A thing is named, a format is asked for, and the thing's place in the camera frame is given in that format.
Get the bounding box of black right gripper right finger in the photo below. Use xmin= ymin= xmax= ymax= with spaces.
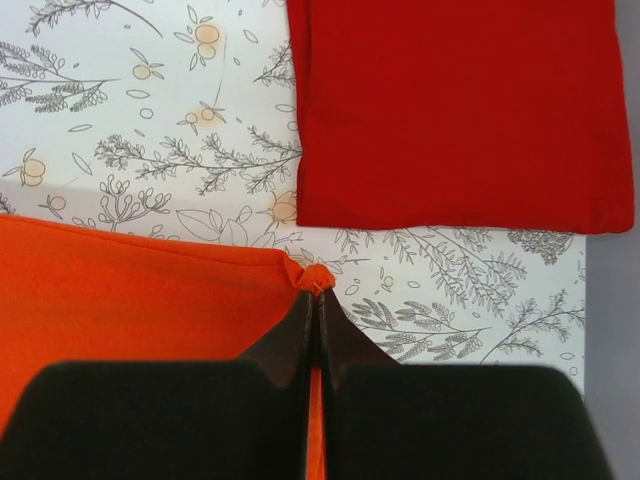
xmin=318 ymin=291 xmax=613 ymax=479

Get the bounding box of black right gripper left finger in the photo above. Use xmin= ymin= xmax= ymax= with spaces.
xmin=1 ymin=292 xmax=314 ymax=479

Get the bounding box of orange t shirt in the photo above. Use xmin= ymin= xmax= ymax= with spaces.
xmin=1 ymin=215 xmax=335 ymax=479

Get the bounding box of floral patterned table mat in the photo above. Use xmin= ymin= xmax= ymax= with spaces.
xmin=1 ymin=1 xmax=586 ymax=386

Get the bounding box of folded red t shirt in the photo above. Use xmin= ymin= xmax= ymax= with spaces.
xmin=287 ymin=1 xmax=635 ymax=234

